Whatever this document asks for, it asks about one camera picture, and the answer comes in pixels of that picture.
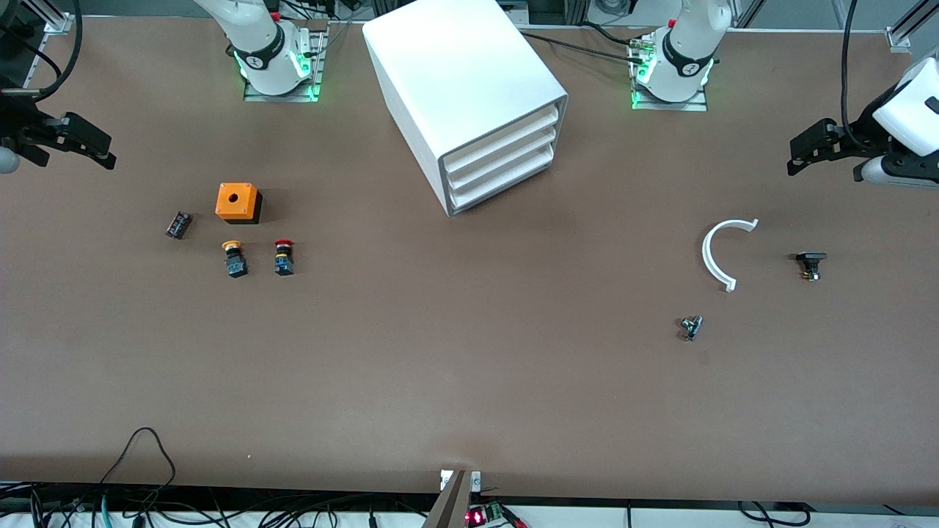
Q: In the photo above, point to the aluminium frame profile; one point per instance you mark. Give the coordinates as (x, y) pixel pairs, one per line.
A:
(906, 33)
(48, 16)

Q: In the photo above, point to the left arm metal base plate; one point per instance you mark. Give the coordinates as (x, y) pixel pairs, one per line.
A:
(671, 105)

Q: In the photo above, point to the small metal clamp part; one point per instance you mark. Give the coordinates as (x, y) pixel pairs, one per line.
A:
(690, 327)

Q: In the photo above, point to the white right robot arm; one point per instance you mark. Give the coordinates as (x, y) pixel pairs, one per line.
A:
(268, 51)

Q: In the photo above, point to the white drawer cabinet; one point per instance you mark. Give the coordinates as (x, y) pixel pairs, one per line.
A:
(455, 66)

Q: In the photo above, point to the white lowest drawer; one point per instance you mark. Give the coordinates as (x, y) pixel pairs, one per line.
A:
(506, 177)

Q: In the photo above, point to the white curved plastic piece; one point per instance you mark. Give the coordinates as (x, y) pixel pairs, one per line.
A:
(706, 253)

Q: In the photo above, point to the white camera bracket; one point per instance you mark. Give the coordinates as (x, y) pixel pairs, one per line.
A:
(477, 480)

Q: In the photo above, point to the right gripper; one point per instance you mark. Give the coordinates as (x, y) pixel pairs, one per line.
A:
(16, 125)

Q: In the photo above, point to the yellow push button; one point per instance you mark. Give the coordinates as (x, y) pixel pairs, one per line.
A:
(235, 262)

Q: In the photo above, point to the circuit board with red LED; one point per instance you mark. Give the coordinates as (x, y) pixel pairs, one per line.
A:
(480, 515)

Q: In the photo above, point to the orange button enclosure box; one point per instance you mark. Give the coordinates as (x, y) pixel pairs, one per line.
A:
(235, 204)

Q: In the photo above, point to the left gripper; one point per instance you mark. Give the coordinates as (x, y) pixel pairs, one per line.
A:
(863, 130)

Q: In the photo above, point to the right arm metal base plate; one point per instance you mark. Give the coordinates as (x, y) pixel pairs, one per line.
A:
(317, 73)

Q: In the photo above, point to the red push button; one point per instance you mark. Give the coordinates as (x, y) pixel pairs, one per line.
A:
(284, 260)

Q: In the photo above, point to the black push button part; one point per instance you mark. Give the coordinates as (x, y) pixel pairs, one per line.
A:
(810, 258)

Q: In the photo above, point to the white middle drawer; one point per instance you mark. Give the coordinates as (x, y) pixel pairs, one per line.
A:
(506, 159)

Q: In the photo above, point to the white highest drawer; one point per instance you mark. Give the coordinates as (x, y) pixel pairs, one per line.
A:
(506, 139)

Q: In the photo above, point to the grey camera mount wedge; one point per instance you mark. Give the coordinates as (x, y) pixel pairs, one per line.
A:
(449, 506)

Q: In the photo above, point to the dark brown terminal block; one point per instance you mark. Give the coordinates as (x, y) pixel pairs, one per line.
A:
(178, 225)

